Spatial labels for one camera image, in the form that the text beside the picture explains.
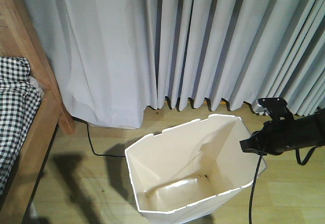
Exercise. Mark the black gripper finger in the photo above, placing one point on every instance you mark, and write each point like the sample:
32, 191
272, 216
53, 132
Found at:
250, 145

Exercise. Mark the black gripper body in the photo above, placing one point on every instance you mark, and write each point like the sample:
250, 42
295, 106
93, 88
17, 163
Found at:
274, 138

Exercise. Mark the white plastic trash bin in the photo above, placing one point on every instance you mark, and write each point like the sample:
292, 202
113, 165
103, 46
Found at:
190, 170

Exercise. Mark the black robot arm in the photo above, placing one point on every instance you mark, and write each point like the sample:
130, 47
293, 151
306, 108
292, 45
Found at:
307, 131

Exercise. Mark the grey window curtain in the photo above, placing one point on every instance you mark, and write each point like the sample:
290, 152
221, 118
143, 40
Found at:
114, 58

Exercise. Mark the checkered bed sheet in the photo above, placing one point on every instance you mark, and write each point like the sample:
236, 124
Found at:
20, 101

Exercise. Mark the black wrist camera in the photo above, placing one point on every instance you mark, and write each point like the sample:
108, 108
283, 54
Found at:
274, 105

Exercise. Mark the wooden bed frame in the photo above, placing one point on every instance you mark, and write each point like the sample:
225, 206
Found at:
19, 39

